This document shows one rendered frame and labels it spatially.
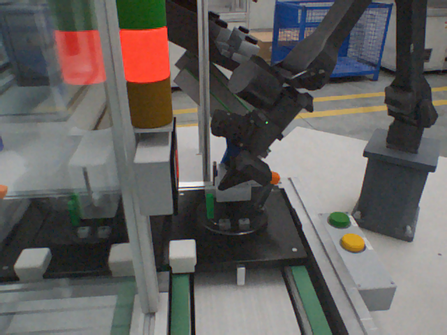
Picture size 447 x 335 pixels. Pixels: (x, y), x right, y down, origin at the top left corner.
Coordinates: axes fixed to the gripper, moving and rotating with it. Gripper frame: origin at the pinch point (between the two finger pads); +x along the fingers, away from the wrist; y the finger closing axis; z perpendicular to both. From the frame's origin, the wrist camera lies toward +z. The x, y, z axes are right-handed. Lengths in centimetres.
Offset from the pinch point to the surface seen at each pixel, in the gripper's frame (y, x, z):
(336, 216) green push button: 1.3, -4.0, -23.9
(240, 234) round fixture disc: 6.9, 7.0, -7.0
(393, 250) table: 0.0, -4.3, -43.1
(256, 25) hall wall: -880, -20, -190
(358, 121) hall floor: -279, -13, -196
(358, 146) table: -52, -13, -54
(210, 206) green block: 2.0, 7.6, -1.1
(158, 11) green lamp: 20.5, -17.6, 24.9
